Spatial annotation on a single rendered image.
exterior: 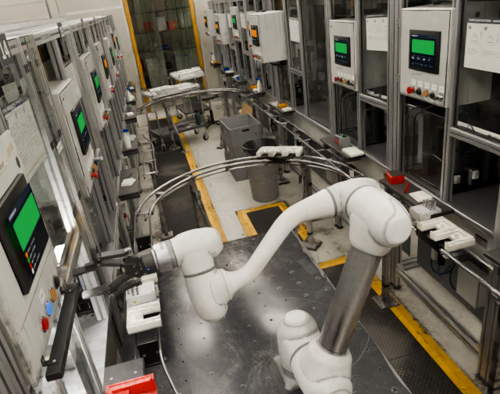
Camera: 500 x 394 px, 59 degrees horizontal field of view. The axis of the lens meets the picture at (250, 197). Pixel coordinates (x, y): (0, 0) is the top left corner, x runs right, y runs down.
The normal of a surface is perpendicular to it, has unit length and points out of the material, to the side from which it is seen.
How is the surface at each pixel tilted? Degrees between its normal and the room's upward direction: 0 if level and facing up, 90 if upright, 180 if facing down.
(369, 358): 0
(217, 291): 67
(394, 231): 85
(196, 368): 0
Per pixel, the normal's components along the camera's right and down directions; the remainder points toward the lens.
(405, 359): -0.12, -0.90
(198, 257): 0.29, 0.08
